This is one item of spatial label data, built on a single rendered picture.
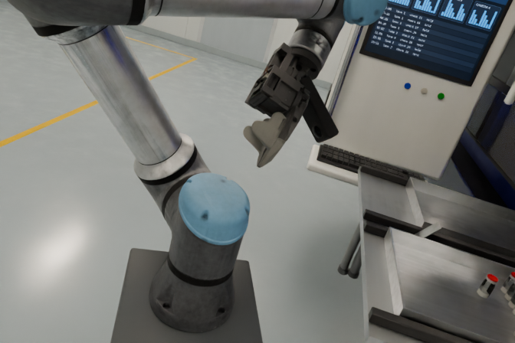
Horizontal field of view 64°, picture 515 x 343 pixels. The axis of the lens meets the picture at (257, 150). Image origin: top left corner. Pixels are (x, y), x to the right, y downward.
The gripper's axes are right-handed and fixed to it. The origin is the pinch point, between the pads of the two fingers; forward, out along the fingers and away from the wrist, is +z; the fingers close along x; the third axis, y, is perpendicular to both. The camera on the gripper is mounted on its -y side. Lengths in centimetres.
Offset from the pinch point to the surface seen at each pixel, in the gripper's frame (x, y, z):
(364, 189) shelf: -33, -40, -22
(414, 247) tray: -12.8, -44.4, -7.0
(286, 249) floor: -149, -82, -22
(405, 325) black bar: 3.9, -32.4, 12.4
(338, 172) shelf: -56, -43, -33
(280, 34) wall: -424, -76, -350
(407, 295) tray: -3.0, -37.4, 6.1
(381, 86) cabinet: -51, -44, -69
